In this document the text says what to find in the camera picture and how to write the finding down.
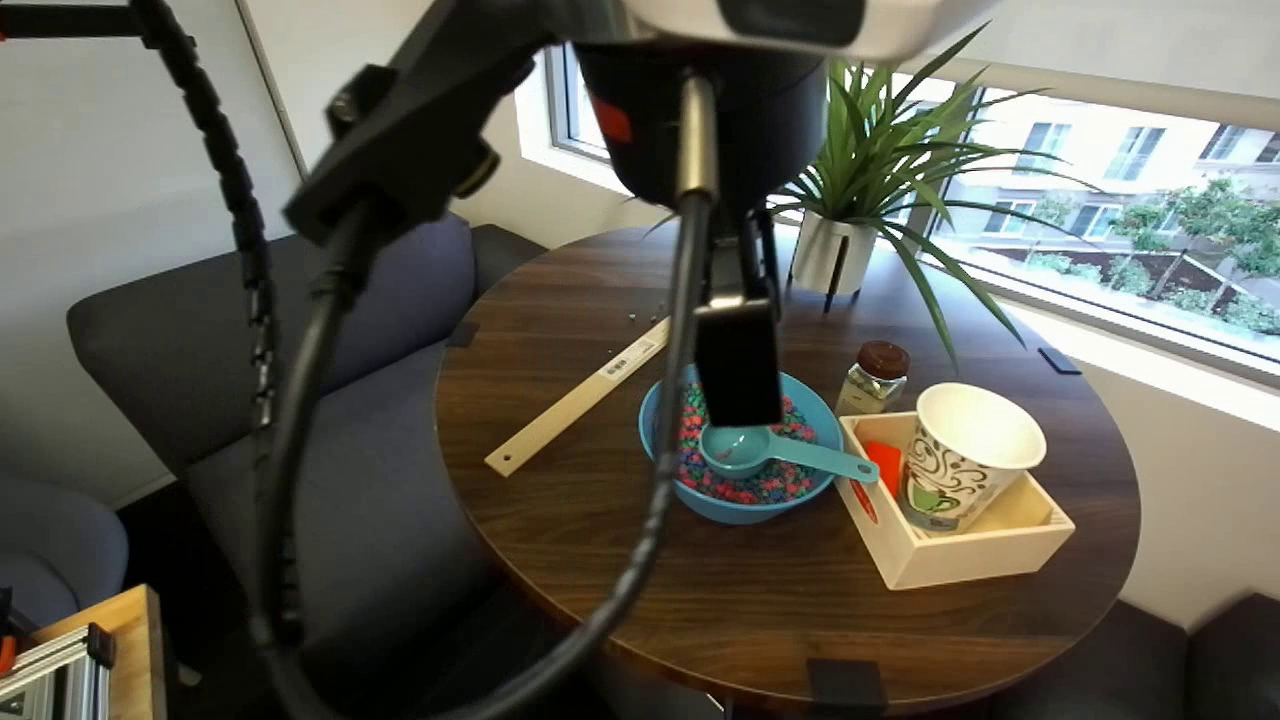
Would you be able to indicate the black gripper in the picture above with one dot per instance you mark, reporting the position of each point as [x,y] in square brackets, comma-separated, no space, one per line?
[760,132]

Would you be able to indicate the glass jar brown lid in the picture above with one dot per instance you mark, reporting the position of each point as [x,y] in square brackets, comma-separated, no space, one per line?
[867,386]

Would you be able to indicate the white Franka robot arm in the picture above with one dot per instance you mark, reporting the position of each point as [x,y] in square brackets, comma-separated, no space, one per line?
[920,27]

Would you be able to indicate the teal measuring scoop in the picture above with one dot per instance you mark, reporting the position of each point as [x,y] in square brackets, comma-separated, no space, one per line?
[800,454]

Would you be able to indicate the colourful candies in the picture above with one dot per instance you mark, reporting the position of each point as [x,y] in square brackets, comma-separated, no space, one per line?
[766,487]

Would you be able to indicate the white plant pot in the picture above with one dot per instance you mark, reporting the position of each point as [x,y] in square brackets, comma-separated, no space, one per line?
[812,263]

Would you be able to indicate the blue bowl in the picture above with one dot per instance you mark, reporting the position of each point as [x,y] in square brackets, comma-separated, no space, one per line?
[747,513]

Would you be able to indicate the small orange plastic item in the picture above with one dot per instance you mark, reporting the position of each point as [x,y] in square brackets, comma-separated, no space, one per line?
[886,465]

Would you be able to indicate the wooden ruler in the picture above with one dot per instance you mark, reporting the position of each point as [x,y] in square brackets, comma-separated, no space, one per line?
[561,419]

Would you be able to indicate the green spiky houseplant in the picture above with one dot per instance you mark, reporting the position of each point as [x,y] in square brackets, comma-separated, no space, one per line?
[867,147]

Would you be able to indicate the patterned paper cup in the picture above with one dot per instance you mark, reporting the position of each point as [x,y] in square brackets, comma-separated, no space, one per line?
[974,465]

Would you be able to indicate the black table edge pad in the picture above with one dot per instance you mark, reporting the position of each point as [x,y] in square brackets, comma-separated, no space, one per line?
[464,332]
[846,680]

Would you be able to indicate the pale wooden tray box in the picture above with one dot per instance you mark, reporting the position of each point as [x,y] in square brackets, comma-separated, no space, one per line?
[962,554]

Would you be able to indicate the dark blue sofa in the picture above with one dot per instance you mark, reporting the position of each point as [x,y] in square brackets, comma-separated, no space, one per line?
[332,507]

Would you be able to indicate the dark upholstered seat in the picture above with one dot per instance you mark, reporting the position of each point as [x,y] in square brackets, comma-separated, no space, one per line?
[1240,662]

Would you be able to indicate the wooden base board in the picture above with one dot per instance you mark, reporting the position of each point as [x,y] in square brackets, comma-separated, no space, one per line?
[135,653]

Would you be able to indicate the blue-grey chair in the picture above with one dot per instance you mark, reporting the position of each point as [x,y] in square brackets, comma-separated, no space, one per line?
[63,547]

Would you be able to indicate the aluminium frame rail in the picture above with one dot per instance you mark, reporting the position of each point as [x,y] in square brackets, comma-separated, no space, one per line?
[52,680]

